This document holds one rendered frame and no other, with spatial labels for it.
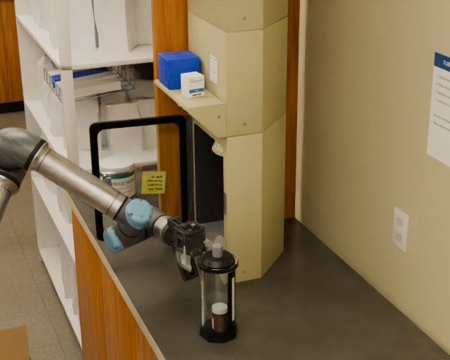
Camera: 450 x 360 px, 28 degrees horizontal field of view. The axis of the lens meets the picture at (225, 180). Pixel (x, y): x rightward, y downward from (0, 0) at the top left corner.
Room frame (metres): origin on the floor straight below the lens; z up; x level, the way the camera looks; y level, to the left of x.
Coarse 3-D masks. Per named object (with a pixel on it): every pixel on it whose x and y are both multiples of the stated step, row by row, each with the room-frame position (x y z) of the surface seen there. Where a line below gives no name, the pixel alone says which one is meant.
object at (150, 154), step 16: (128, 128) 2.63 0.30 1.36; (144, 128) 2.64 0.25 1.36; (160, 128) 2.66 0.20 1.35; (176, 128) 2.67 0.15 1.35; (112, 144) 2.62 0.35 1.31; (128, 144) 2.63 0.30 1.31; (144, 144) 2.64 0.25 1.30; (160, 144) 2.66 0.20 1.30; (176, 144) 2.67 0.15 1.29; (112, 160) 2.61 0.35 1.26; (128, 160) 2.63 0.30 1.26; (144, 160) 2.64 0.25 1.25; (160, 160) 2.66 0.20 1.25; (176, 160) 2.67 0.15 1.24; (112, 176) 2.61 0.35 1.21; (128, 176) 2.63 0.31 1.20; (144, 176) 2.64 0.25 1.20; (160, 176) 2.66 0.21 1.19; (176, 176) 2.67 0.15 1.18; (128, 192) 2.63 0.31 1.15; (144, 192) 2.64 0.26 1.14; (160, 192) 2.65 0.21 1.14; (176, 192) 2.67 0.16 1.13; (160, 208) 2.65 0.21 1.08; (176, 208) 2.67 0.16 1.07; (112, 224) 2.61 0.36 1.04
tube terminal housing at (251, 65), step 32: (192, 32) 2.66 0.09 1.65; (224, 32) 2.41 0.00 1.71; (256, 32) 2.43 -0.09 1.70; (224, 64) 2.41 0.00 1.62; (256, 64) 2.43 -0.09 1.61; (224, 96) 2.41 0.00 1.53; (256, 96) 2.43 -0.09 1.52; (256, 128) 2.43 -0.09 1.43; (224, 160) 2.41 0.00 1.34; (256, 160) 2.43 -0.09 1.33; (256, 192) 2.43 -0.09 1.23; (224, 224) 2.42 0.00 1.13; (256, 224) 2.43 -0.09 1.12; (256, 256) 2.43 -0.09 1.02
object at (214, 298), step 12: (204, 276) 2.09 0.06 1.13; (216, 276) 2.07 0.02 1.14; (204, 288) 2.09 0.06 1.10; (216, 288) 2.07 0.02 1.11; (204, 300) 2.09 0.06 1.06; (216, 300) 2.07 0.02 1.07; (204, 312) 2.09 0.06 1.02; (216, 312) 2.07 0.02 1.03; (204, 324) 2.09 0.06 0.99; (216, 324) 2.07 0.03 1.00
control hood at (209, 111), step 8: (160, 88) 2.60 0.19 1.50; (176, 96) 2.47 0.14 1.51; (184, 96) 2.47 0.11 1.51; (200, 96) 2.47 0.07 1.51; (208, 96) 2.47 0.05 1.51; (184, 104) 2.39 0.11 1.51; (192, 104) 2.39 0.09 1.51; (200, 104) 2.39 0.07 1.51; (208, 104) 2.39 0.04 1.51; (216, 104) 2.39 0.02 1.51; (224, 104) 2.40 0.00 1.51; (192, 112) 2.36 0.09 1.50; (200, 112) 2.37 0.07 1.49; (208, 112) 2.38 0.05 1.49; (216, 112) 2.39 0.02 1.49; (224, 112) 2.40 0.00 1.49; (200, 120) 2.37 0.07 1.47; (208, 120) 2.38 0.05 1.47; (216, 120) 2.39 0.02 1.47; (224, 120) 2.40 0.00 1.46; (208, 128) 2.38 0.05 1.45; (216, 128) 2.39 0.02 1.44; (224, 128) 2.40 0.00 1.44; (216, 136) 2.39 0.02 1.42; (224, 136) 2.40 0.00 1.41
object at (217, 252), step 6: (216, 246) 2.11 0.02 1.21; (222, 246) 2.11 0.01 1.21; (210, 252) 2.13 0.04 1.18; (216, 252) 2.10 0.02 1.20; (222, 252) 2.11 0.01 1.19; (228, 252) 2.13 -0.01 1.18; (204, 258) 2.10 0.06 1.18; (210, 258) 2.10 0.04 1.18; (216, 258) 2.10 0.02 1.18; (222, 258) 2.10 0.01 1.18; (228, 258) 2.10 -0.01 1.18; (234, 258) 2.12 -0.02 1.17; (204, 264) 2.09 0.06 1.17; (210, 264) 2.08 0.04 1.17; (216, 264) 2.08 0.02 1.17; (222, 264) 2.08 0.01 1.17; (228, 264) 2.08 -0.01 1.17
